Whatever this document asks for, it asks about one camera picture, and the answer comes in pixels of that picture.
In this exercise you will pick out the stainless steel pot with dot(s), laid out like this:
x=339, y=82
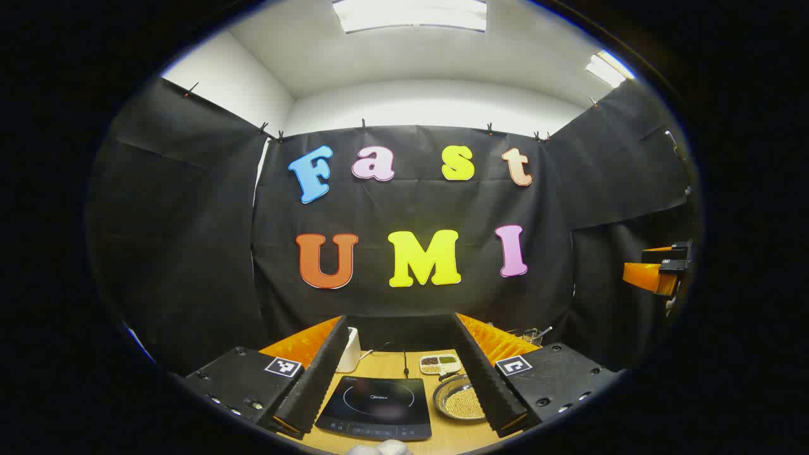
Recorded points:
x=441, y=397

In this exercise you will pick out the white utensil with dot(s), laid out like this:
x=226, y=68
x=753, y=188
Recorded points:
x=546, y=330

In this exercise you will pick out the black backdrop cloth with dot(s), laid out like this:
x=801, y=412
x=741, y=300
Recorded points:
x=404, y=208

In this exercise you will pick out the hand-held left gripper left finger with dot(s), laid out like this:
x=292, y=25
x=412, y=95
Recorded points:
x=319, y=379

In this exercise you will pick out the white toaster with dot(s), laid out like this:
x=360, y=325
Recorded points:
x=349, y=351

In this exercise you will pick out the white divided plate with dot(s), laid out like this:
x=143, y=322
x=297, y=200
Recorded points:
x=436, y=364

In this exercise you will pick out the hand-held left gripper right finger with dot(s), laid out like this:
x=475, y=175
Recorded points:
x=483, y=379

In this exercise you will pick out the pile of soybeans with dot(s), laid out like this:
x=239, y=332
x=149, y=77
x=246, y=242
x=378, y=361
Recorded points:
x=464, y=404

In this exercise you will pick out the ceiling light panel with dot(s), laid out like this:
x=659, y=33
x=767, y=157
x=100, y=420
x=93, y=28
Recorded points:
x=607, y=68
x=411, y=14

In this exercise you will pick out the black induction cooktop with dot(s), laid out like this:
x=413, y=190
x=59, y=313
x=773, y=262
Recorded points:
x=379, y=404

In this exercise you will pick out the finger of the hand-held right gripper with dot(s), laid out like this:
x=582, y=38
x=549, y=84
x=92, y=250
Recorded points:
x=644, y=275
x=679, y=249

